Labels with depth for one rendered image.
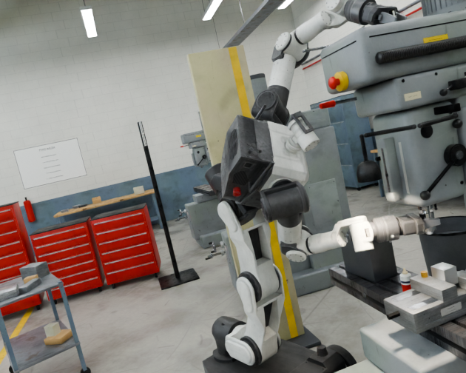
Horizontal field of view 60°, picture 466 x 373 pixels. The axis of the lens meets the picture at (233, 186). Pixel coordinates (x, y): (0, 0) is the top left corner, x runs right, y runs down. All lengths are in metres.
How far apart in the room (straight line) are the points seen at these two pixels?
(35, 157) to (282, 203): 9.25
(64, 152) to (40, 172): 0.70
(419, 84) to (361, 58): 0.20
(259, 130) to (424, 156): 0.55
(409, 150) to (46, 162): 9.43
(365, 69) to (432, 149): 0.34
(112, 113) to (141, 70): 1.26
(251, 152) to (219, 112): 1.63
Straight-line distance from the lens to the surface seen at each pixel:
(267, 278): 1.80
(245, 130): 1.46
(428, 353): 1.55
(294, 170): 1.44
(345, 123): 8.72
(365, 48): 1.29
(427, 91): 1.40
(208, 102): 2.99
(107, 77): 10.38
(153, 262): 5.79
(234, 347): 2.07
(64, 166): 10.26
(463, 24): 1.52
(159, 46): 10.60
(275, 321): 1.97
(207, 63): 3.04
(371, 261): 1.84
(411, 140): 1.39
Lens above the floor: 1.66
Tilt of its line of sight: 7 degrees down
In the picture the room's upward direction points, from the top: 13 degrees counter-clockwise
